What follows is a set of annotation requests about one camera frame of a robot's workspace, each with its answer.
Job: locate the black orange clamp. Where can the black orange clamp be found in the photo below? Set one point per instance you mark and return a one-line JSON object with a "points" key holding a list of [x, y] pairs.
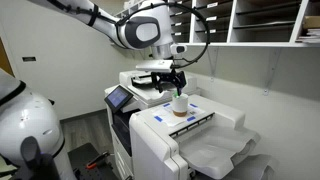
{"points": [[93, 163]]}

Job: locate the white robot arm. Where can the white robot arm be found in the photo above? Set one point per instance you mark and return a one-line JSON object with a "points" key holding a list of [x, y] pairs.
{"points": [[149, 26]]}

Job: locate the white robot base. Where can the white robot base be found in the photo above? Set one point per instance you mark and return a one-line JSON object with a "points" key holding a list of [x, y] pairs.
{"points": [[24, 113]]}

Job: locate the white copier finisher unit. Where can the white copier finisher unit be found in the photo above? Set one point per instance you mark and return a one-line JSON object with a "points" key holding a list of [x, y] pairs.
{"points": [[209, 143]]}

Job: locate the black wall sign plate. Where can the black wall sign plate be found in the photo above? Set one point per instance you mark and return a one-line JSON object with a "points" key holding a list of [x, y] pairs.
{"points": [[28, 59]]}

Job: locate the copier touchscreen panel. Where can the copier touchscreen panel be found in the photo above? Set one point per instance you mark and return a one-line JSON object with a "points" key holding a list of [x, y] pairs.
{"points": [[118, 98]]}

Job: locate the white office copier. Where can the white office copier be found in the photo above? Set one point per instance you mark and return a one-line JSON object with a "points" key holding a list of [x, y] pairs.
{"points": [[146, 90]]}

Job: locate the white mug with brown base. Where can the white mug with brown base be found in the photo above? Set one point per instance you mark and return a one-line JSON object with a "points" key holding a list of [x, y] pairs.
{"points": [[180, 105]]}

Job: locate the black perforated mounting table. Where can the black perforated mounting table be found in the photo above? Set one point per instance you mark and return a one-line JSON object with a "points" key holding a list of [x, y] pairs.
{"points": [[80, 156]]}

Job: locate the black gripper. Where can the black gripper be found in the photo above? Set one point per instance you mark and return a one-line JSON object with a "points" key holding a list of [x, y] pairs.
{"points": [[176, 78]]}

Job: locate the white wall mail sorter shelf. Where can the white wall mail sorter shelf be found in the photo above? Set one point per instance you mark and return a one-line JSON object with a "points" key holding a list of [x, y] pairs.
{"points": [[265, 23]]}

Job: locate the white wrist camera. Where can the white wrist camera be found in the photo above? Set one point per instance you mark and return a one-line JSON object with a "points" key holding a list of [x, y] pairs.
{"points": [[177, 49]]}

